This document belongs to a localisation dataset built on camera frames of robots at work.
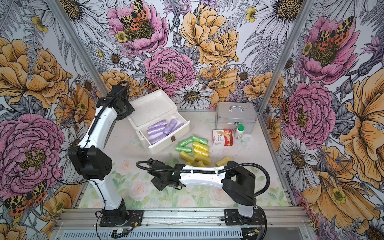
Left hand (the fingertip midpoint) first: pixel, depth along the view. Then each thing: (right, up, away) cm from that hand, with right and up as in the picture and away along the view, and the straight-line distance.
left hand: (128, 116), depth 87 cm
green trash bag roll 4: (+32, -21, -29) cm, 48 cm away
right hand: (+21, -34, -8) cm, 41 cm away
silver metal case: (+61, +1, +10) cm, 62 cm away
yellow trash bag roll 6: (+34, -28, +5) cm, 45 cm away
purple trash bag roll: (+18, -5, +2) cm, 19 cm away
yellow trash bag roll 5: (+41, -29, +5) cm, 51 cm away
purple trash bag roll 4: (+25, -4, +3) cm, 26 cm away
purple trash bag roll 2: (+16, -8, -1) cm, 17 cm away
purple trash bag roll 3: (+16, -14, -5) cm, 21 cm away
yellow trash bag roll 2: (+45, -27, +5) cm, 53 cm away
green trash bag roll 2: (+30, -17, +13) cm, 37 cm away
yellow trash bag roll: (+31, -23, +7) cm, 40 cm away
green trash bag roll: (+31, -20, +10) cm, 39 cm away
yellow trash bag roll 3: (+43, -21, +10) cm, 49 cm away
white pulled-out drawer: (+17, -11, -1) cm, 20 cm away
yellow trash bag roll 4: (+55, -28, +5) cm, 62 cm away
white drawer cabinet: (+7, +4, +4) cm, 10 cm away
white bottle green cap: (+67, -9, +12) cm, 69 cm away
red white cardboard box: (+56, -14, +15) cm, 60 cm away
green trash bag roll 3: (+41, -15, +13) cm, 45 cm away
